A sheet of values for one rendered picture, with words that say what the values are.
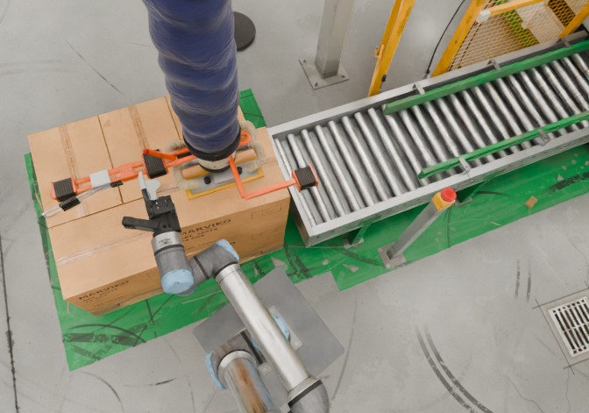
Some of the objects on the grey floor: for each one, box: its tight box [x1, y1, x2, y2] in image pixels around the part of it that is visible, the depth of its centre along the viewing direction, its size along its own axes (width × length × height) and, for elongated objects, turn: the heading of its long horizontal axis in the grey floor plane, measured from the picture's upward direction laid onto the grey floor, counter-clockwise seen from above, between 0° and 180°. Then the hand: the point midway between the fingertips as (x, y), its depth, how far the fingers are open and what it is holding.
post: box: [385, 192, 455, 261], centre depth 267 cm, size 7×7×100 cm
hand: (143, 181), depth 152 cm, fingers open, 14 cm apart
